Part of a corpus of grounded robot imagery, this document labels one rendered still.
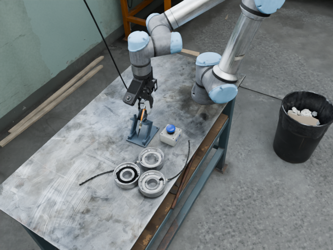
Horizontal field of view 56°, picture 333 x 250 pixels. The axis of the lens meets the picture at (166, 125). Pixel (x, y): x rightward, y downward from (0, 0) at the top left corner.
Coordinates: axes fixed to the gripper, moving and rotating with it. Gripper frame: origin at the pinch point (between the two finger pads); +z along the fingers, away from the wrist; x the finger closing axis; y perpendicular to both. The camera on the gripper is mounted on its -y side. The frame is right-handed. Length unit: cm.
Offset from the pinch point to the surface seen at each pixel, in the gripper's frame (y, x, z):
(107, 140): -12.3, 12.6, 11.9
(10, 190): -51, 32, 12
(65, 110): 50, 117, 92
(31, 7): 75, 145, 16
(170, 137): -2.2, -13.8, 7.4
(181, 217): -5, -21, 68
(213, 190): 34, -26, 92
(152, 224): -28.2, -17.7, 36.9
